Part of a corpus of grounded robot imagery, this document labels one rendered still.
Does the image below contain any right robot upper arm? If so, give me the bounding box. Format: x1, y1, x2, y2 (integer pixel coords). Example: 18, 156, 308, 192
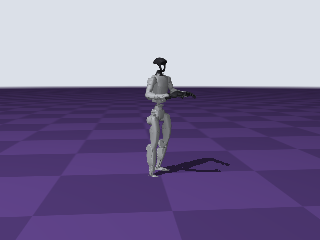
145, 77, 157, 101

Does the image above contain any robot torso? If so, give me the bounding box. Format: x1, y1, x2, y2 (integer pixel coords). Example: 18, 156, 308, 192
151, 73, 169, 121

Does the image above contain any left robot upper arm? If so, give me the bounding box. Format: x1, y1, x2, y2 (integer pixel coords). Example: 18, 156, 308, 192
168, 76, 177, 94

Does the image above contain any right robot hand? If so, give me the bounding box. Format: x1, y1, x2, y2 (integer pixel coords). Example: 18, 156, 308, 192
165, 91, 185, 100

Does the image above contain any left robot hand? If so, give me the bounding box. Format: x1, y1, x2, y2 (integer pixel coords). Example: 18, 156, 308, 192
184, 91, 196, 99

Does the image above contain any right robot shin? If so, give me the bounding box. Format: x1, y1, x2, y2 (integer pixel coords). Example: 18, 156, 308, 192
146, 145, 157, 177

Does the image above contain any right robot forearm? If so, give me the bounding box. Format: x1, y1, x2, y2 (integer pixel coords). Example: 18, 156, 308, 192
146, 92, 169, 101

